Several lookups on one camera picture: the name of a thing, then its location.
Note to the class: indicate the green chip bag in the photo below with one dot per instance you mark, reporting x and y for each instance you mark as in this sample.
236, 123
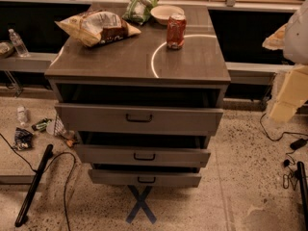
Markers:
138, 11

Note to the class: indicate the blue tape cross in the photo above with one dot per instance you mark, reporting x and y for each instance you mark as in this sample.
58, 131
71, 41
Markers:
140, 204

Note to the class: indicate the black bar on floor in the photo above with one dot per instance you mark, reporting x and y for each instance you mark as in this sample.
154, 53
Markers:
22, 215

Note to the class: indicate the top grey drawer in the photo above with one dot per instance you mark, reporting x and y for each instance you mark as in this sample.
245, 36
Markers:
139, 120

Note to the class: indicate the clear water bottle on ledge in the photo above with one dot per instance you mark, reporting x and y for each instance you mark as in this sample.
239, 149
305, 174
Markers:
18, 44

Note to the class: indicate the bottom grey drawer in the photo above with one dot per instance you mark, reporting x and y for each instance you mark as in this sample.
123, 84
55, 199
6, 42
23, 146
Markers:
144, 178

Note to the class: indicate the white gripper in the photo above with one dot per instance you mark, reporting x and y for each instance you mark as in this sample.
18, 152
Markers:
297, 38

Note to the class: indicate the brown chip bag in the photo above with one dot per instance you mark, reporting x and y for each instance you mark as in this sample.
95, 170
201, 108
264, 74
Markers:
97, 27

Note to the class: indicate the dark snack bag on floor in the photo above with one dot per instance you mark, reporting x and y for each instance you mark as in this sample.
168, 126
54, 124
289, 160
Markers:
22, 139

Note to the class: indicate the clear cup on floor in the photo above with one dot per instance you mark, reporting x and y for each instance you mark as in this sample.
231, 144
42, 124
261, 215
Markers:
56, 128

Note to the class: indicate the black power adapter with cable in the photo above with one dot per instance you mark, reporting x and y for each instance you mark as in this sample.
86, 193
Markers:
295, 145

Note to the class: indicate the plastic bottle on floor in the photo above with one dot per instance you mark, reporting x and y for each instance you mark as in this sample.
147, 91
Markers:
22, 115

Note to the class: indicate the white bowl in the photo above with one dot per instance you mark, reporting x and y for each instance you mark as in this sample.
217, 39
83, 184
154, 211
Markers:
164, 12

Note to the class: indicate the red coke can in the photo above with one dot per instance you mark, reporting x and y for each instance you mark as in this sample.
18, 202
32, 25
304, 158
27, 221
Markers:
176, 27

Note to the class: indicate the green can on floor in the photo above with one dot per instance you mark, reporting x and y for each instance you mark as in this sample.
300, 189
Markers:
41, 125

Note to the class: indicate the black bar right floor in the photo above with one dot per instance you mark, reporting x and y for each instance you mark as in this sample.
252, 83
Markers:
301, 176

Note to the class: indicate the grey drawer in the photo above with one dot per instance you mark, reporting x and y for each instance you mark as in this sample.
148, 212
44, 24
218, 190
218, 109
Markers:
139, 120
144, 178
142, 156

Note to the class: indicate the bowl on left ledge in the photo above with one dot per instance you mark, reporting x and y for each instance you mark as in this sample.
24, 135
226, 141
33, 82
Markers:
6, 49

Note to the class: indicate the middle grey drawer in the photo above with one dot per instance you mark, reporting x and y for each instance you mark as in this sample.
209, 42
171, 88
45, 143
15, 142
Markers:
142, 156

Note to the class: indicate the grey drawer cabinet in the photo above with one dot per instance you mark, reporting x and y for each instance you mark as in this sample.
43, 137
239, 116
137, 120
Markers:
141, 71

